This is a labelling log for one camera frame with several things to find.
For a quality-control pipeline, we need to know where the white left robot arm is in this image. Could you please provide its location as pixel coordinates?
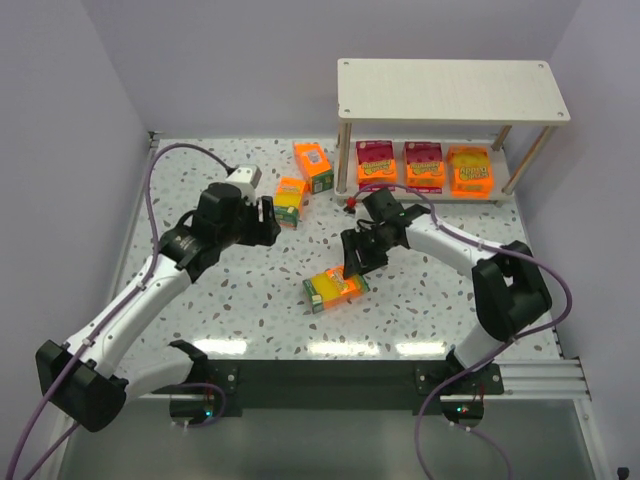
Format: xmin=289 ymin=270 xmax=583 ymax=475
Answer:
xmin=36 ymin=182 xmax=281 ymax=432

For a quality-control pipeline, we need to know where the orange green Scrub Daddy box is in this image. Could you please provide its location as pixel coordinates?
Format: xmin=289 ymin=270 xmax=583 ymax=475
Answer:
xmin=293 ymin=143 xmax=334 ymax=194

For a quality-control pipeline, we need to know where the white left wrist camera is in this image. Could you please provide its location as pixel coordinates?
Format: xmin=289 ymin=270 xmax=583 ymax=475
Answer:
xmin=225 ymin=164 xmax=262 ymax=202

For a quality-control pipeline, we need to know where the orange magenta Scrub Mommy box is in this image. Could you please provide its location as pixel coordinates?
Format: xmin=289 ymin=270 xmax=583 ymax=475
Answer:
xmin=356 ymin=140 xmax=398 ymax=187

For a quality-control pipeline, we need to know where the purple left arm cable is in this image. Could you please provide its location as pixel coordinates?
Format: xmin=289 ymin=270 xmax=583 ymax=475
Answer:
xmin=0 ymin=143 xmax=241 ymax=480

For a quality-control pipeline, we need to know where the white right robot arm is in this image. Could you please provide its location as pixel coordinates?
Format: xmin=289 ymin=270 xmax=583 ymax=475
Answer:
xmin=340 ymin=188 xmax=552 ymax=378

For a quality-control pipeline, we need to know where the white two-tier shelf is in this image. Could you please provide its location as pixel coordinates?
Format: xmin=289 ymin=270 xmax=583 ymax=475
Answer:
xmin=334 ymin=58 xmax=571 ymax=203

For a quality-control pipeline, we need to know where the sponge daddy box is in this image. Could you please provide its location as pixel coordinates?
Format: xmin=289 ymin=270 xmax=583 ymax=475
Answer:
xmin=273 ymin=177 xmax=308 ymax=229
xmin=303 ymin=266 xmax=369 ymax=314

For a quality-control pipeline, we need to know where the aluminium frame rail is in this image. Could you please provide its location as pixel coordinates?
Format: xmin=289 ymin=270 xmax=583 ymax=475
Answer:
xmin=494 ymin=324 xmax=616 ymax=480

